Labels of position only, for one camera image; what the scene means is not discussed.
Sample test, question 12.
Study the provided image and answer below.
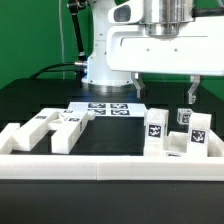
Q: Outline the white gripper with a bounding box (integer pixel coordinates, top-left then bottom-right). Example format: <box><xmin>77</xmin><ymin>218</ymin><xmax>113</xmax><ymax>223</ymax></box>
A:
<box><xmin>107</xmin><ymin>16</ymin><xmax>224</xmax><ymax>104</ymax></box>

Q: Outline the white chair seat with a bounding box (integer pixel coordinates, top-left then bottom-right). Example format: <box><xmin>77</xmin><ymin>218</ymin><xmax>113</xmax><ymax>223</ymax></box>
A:
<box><xmin>160</xmin><ymin>131</ymin><xmax>192</xmax><ymax>158</ymax></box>

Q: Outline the white chair back frame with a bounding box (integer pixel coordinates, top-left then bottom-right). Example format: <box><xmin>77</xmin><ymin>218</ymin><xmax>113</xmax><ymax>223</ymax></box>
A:
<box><xmin>13</xmin><ymin>108</ymin><xmax>95</xmax><ymax>154</ymax></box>

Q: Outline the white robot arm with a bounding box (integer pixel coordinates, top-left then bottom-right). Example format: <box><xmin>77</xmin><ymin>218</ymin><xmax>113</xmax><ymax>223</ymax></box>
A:
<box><xmin>84</xmin><ymin>0</ymin><xmax>224</xmax><ymax>104</ymax></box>

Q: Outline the tagged white cube right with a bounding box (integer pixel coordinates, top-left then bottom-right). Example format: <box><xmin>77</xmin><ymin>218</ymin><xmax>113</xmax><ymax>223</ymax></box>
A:
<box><xmin>177</xmin><ymin>108</ymin><xmax>193</xmax><ymax>125</ymax></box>

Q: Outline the white tag sheet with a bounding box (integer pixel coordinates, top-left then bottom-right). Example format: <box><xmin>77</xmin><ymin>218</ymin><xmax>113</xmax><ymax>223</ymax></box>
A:
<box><xmin>68</xmin><ymin>102</ymin><xmax>146</xmax><ymax>117</ymax></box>

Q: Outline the white right fence rail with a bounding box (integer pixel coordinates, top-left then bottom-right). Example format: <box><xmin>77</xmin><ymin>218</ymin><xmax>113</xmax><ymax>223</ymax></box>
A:
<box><xmin>208</xmin><ymin>131</ymin><xmax>224</xmax><ymax>157</ymax></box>

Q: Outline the white fence rail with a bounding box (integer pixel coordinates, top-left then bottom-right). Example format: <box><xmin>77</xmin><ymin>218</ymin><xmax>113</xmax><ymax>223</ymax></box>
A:
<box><xmin>0</xmin><ymin>123</ymin><xmax>20</xmax><ymax>155</ymax></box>
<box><xmin>208</xmin><ymin>131</ymin><xmax>224</xmax><ymax>157</ymax></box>
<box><xmin>0</xmin><ymin>155</ymin><xmax>224</xmax><ymax>181</ymax></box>

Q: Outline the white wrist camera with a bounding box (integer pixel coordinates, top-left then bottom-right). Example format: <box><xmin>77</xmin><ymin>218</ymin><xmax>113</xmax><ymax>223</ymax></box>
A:
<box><xmin>108</xmin><ymin>0</ymin><xmax>144</xmax><ymax>24</ymax></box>

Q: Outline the black cable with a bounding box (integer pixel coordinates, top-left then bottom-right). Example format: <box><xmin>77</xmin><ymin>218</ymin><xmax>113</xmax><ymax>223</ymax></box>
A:
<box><xmin>29</xmin><ymin>61</ymin><xmax>88</xmax><ymax>80</ymax></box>

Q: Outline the black camera stand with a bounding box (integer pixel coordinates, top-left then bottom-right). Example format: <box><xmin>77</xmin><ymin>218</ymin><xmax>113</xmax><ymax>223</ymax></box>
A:
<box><xmin>67</xmin><ymin>0</ymin><xmax>88</xmax><ymax>61</ymax></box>

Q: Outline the white front fence rail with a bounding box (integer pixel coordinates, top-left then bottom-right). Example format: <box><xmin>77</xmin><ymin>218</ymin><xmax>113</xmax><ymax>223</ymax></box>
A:
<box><xmin>0</xmin><ymin>155</ymin><xmax>224</xmax><ymax>181</ymax></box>

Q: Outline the white left fence rail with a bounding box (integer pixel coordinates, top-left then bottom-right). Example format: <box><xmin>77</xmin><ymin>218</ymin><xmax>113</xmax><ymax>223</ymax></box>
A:
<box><xmin>0</xmin><ymin>123</ymin><xmax>20</xmax><ymax>155</ymax></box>

